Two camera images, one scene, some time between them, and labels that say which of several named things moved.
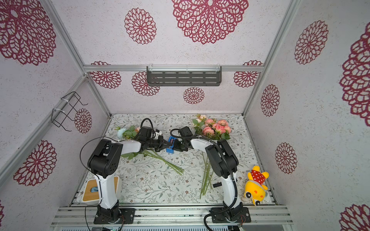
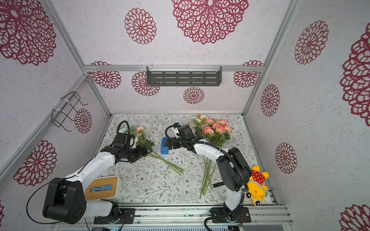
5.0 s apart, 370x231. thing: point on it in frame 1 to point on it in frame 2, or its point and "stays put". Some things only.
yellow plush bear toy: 254,188 stays put
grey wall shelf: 184,75 stays put
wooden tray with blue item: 89,194 stays put
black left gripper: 163,144 to 141,153
